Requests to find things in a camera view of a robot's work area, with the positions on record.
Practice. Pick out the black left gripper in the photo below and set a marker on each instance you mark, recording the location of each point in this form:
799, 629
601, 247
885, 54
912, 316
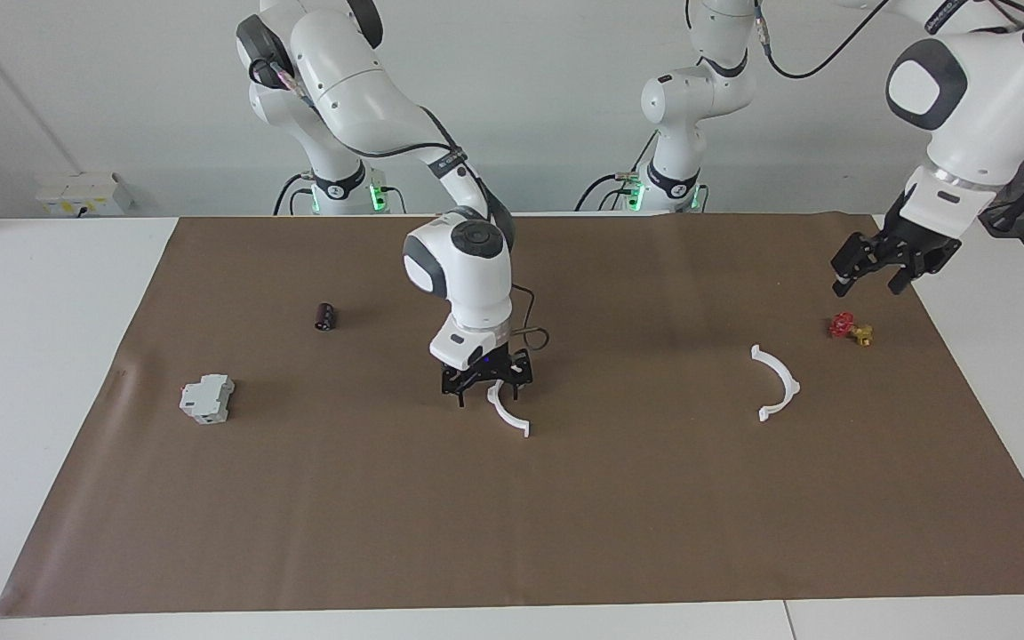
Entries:
916, 236

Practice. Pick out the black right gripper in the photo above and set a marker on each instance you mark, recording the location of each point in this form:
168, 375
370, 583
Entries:
481, 366

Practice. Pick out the red and yellow valve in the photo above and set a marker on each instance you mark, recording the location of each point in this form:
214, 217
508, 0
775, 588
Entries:
843, 325

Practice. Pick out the brown paper table mat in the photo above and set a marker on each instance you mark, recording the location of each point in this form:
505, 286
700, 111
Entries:
512, 498

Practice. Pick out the black cylindrical capacitor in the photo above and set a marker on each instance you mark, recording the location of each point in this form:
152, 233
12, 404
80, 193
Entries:
325, 317

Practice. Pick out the white circuit breaker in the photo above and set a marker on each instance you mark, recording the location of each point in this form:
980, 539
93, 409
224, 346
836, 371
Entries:
207, 400

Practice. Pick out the white wall socket box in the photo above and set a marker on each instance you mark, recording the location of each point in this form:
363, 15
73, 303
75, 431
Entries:
81, 194

